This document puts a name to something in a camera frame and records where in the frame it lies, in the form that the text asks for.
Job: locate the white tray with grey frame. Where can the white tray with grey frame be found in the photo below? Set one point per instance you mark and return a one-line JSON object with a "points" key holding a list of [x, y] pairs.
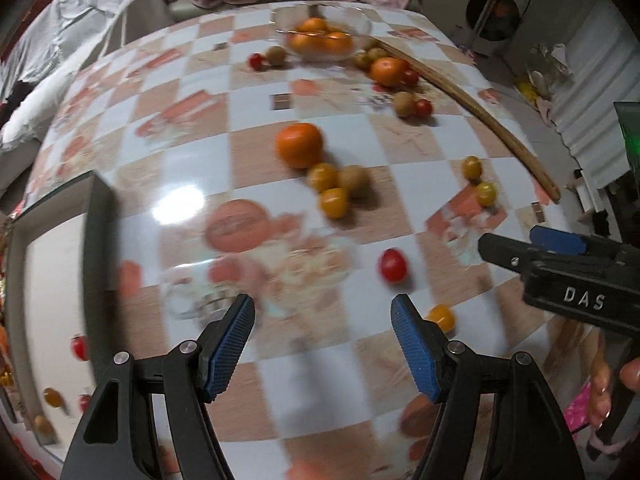
{"points": [[55, 310]]}

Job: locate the long wooden stick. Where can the long wooden stick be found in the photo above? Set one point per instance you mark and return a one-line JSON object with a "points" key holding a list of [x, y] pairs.
{"points": [[470, 105]]}

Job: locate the yellow floor clutter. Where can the yellow floor clutter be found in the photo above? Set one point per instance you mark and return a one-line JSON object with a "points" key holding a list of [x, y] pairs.
{"points": [[529, 91]]}

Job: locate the grey white bedding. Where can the grey white bedding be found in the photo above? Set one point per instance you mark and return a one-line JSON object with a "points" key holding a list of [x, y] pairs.
{"points": [[65, 45]]}

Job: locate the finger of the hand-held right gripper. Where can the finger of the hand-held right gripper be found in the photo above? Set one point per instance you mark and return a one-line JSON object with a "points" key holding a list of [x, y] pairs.
{"points": [[500, 252], [557, 240]]}

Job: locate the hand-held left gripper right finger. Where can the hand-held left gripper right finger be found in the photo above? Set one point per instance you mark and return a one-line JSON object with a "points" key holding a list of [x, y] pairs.
{"points": [[415, 352]]}

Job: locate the yellow cherry tomato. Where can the yellow cherry tomato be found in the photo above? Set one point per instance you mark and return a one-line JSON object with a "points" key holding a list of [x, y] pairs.
{"points": [[471, 167], [486, 192], [441, 317], [322, 176], [52, 397], [334, 202]]}

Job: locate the red cherry tomato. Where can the red cherry tomato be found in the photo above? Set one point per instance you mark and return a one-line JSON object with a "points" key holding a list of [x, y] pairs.
{"points": [[392, 265], [423, 107], [77, 347], [410, 77], [85, 402], [256, 61]]}

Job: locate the large orange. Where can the large orange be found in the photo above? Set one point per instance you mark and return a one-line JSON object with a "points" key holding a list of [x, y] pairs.
{"points": [[299, 144]]}

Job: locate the white round appliance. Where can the white round appliance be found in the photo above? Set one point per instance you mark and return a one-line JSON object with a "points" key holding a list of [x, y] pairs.
{"points": [[492, 10]]}

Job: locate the clear glass bowl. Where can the clear glass bowl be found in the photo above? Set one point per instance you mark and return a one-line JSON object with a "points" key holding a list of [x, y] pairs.
{"points": [[322, 30]]}

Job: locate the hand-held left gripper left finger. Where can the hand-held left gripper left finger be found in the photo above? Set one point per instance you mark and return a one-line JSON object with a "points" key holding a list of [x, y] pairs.
{"points": [[227, 352]]}

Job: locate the checkered printed tablecloth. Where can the checkered printed tablecloth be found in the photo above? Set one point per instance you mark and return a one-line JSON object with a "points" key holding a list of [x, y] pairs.
{"points": [[240, 110]]}

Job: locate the pink patterned cloth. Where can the pink patterned cloth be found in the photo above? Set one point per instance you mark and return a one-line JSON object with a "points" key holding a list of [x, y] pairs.
{"points": [[575, 415]]}

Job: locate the person's right hand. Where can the person's right hand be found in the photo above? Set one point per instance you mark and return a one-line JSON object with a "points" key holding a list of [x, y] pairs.
{"points": [[600, 385]]}

